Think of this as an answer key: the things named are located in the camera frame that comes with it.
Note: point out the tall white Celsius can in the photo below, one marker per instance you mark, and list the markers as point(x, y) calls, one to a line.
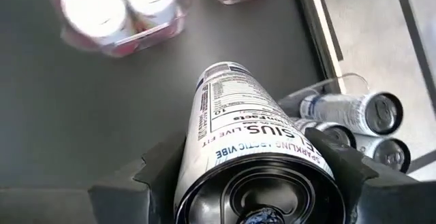
point(337, 132)
point(238, 115)
point(340, 111)
point(391, 156)

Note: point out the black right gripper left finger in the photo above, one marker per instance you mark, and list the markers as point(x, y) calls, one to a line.
point(136, 196)

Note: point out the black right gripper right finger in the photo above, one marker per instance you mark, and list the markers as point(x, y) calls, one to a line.
point(368, 200)

